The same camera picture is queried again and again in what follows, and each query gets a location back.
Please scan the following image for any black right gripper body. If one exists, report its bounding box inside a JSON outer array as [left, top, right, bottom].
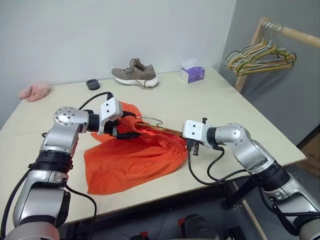
[[185, 138, 201, 151]]

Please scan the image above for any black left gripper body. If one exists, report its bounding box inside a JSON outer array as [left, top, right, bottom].
[[104, 111, 126, 138]]

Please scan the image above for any orange cloth garment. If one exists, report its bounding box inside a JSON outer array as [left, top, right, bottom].
[[83, 100, 189, 196]]

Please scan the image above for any wooden clothes hanger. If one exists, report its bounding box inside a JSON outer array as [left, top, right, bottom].
[[135, 115, 185, 138]]

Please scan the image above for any taupe sneaker white sole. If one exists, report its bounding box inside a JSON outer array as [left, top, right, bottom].
[[111, 57, 160, 90]]

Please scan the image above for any black round container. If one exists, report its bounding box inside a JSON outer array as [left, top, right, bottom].
[[85, 78, 102, 91]]

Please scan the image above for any purple white tissue box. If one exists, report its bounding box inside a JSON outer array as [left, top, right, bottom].
[[180, 64, 207, 84]]

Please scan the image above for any dark rounded shape red mark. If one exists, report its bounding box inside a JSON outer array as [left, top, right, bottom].
[[178, 213, 221, 240], [129, 231, 151, 240]]

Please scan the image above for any pink fluffy slipper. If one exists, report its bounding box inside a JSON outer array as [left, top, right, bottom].
[[18, 81, 52, 103]]

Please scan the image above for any brown cardboard box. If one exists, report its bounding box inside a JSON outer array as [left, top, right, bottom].
[[295, 132, 320, 179]]

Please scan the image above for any wooden clothes rack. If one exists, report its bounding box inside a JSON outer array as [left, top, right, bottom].
[[234, 16, 320, 240]]

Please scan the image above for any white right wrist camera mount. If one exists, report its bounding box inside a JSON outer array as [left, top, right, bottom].
[[181, 116, 209, 141]]

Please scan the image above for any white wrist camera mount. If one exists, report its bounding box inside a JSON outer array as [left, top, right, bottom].
[[97, 97, 124, 136], [181, 116, 209, 141]]

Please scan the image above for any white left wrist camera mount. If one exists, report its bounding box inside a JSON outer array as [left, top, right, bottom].
[[97, 97, 124, 136]]

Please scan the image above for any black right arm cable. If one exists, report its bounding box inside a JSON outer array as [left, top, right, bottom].
[[186, 144, 320, 236]]

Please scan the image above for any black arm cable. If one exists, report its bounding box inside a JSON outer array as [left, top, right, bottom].
[[0, 91, 115, 237], [186, 144, 320, 236]]

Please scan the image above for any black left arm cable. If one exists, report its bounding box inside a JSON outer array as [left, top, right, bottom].
[[0, 91, 115, 237]]

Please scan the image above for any black table frame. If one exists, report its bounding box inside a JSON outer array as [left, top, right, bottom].
[[220, 174, 262, 210]]

